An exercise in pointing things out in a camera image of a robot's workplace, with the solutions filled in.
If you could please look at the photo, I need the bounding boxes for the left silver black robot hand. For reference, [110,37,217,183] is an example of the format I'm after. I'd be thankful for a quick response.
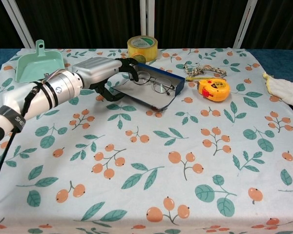
[71,57,140,102]

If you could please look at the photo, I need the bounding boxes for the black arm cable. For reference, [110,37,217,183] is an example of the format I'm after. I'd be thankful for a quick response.
[0,82,43,198]

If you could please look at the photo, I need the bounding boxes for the white metal frame post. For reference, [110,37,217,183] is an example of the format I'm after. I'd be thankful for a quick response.
[1,0,37,49]
[233,0,254,49]
[139,0,156,37]

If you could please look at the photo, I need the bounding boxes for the mint green plastic dustpan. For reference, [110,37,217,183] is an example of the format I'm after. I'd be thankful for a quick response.
[15,39,65,84]

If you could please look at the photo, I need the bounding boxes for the orange green small ball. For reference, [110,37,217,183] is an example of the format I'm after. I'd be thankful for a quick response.
[133,54,147,64]

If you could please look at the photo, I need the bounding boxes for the black pleated curtain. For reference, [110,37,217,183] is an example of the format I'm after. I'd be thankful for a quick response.
[0,0,293,51]

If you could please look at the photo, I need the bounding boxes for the wire-rimmed eyeglasses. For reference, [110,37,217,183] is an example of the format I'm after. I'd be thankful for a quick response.
[133,71,175,97]

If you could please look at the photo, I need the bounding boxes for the floral fruit print tablecloth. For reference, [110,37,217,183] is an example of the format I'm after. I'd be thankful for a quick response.
[0,48,293,234]

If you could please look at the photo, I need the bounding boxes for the knotted braided rope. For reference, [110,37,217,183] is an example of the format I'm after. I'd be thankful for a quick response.
[184,61,228,79]

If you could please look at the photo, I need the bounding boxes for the yellow tape measure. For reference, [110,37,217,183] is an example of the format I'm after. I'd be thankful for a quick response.
[185,77,231,101]

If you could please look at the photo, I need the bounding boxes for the white cloth yellow trim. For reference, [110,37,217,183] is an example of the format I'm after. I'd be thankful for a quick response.
[262,72,293,119]

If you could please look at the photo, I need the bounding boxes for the blue box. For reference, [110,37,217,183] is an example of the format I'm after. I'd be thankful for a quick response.
[113,62,186,113]

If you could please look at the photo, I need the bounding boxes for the yellow packing tape roll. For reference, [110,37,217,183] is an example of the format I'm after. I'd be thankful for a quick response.
[126,36,159,63]

